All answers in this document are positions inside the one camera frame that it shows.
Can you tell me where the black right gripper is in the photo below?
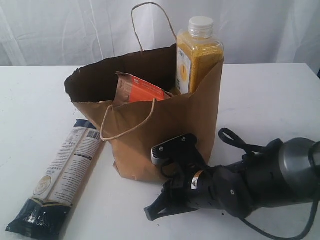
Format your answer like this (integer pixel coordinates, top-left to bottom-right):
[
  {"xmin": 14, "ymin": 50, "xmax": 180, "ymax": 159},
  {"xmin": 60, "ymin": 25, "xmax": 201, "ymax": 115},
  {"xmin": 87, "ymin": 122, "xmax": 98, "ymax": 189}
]
[{"xmin": 144, "ymin": 166, "xmax": 253, "ymax": 221}]

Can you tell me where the clear jar with tan lid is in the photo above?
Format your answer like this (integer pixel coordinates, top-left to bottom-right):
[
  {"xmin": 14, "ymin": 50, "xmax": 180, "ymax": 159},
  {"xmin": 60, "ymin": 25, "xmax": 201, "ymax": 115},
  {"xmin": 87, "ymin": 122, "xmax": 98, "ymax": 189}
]
[{"xmin": 169, "ymin": 87, "xmax": 181, "ymax": 96}]

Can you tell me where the brown pouch with orange label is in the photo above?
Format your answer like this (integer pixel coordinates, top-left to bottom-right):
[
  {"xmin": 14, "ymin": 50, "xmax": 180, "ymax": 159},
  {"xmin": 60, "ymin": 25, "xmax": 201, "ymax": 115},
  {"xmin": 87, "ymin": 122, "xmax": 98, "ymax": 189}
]
[{"xmin": 113, "ymin": 72, "xmax": 173, "ymax": 106}]

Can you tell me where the yellow millet plastic bottle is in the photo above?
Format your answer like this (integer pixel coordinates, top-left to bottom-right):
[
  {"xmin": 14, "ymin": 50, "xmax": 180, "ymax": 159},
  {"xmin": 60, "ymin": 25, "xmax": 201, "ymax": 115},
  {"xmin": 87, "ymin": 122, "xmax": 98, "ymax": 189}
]
[{"xmin": 175, "ymin": 16, "xmax": 224, "ymax": 94}]

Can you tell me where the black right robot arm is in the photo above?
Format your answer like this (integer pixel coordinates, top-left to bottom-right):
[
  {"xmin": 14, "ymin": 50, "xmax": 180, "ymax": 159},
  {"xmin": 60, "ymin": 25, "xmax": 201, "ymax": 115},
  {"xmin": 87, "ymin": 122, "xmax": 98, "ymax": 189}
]
[{"xmin": 154, "ymin": 134, "xmax": 320, "ymax": 219}]

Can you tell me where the large brown paper bag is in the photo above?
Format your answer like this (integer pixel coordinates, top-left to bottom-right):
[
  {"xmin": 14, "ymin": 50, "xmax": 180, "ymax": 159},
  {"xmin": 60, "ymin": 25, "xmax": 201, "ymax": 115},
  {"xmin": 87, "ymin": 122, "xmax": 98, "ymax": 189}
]
[{"xmin": 64, "ymin": 33, "xmax": 224, "ymax": 182}]

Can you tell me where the long noodle package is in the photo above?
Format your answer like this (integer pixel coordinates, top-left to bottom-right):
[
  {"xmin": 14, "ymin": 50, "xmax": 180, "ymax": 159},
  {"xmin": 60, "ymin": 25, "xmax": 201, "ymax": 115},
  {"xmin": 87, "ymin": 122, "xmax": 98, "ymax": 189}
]
[{"xmin": 6, "ymin": 119, "xmax": 102, "ymax": 240}]

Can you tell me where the white curtain backdrop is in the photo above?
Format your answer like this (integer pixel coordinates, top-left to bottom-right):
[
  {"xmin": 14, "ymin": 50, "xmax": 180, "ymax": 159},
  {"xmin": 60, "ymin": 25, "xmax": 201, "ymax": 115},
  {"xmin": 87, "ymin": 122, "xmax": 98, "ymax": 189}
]
[{"xmin": 0, "ymin": 0, "xmax": 320, "ymax": 72}]

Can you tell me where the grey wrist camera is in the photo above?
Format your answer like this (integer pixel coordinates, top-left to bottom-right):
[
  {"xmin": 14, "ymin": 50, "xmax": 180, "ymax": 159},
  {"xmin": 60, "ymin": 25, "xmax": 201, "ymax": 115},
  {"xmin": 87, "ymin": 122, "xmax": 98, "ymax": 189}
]
[{"xmin": 151, "ymin": 133, "xmax": 210, "ymax": 172}]

